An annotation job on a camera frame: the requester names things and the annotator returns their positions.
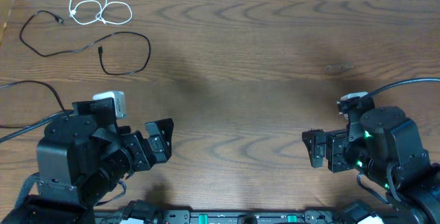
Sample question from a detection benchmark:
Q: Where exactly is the white usb cable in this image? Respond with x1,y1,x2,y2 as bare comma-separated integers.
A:
68,0,133,26

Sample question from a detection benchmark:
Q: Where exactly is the short black usb cable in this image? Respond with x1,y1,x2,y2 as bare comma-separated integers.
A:
19,10,152,76

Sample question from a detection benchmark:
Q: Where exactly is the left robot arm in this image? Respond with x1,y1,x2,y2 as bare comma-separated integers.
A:
3,97,174,223

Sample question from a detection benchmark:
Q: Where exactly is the brown cardboard box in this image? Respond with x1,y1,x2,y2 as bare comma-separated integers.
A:
0,0,14,41

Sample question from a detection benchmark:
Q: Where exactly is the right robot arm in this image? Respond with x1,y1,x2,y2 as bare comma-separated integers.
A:
302,92,439,223

